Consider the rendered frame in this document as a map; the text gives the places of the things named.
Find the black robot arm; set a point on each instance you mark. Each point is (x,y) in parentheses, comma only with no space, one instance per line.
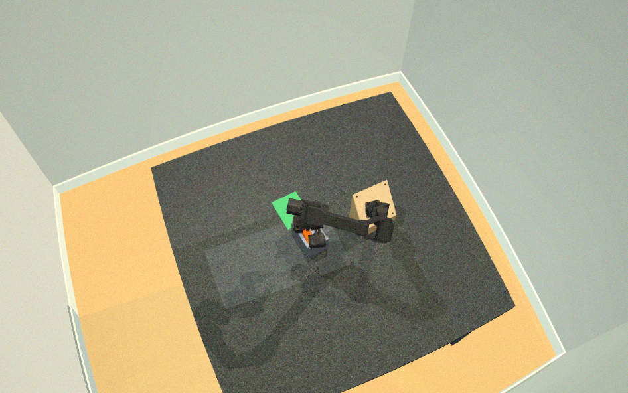
(311,214)

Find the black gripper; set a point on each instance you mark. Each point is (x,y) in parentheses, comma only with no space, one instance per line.
(316,240)

